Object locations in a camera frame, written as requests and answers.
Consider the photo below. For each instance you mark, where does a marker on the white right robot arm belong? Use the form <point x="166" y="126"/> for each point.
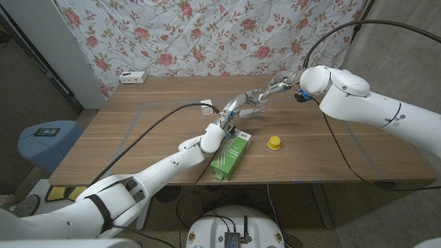
<point x="361" y="101"/>

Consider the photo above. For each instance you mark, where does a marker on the black phone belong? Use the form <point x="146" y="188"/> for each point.
<point x="47" y="132"/>

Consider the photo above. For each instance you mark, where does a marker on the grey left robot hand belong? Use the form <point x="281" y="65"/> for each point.
<point x="234" y="103"/>

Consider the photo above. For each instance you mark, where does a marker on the black backdrop stand pole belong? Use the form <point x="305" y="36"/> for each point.
<point x="361" y="20"/>

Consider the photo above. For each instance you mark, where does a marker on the clear medicine bottle white cap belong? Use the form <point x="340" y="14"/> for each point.
<point x="262" y="104"/>

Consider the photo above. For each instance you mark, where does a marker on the grey sneaker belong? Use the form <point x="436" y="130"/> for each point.
<point x="27" y="205"/>

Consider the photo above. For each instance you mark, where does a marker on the small white cube box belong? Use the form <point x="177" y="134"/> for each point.
<point x="206" y="109"/>

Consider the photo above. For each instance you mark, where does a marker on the yellow black floor pedal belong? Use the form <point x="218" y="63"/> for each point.
<point x="55" y="194"/>

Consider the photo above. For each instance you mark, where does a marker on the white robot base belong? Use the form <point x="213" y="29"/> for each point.
<point x="206" y="227"/>

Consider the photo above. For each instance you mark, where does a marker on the yellow lid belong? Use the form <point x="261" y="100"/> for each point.
<point x="274" y="143"/>

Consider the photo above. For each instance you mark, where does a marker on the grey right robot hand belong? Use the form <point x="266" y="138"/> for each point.
<point x="284" y="82"/>

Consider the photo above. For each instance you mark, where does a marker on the white metal table leg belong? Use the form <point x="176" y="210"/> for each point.
<point x="142" y="220"/>
<point x="322" y="206"/>

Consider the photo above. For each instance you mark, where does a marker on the green medicine box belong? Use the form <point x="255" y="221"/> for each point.
<point x="231" y="162"/>

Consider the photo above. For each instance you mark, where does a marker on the blue-grey round stool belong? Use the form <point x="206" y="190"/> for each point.
<point x="48" y="151"/>

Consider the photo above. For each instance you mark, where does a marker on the floral backdrop cloth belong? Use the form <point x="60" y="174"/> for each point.
<point x="206" y="34"/>

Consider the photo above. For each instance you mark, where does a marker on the white power strip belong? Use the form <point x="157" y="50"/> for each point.
<point x="133" y="77"/>

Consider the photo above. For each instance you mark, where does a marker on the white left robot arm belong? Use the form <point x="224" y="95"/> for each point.
<point x="162" y="168"/>

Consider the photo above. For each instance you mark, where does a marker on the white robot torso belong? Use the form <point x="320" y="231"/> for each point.
<point x="69" y="244"/>

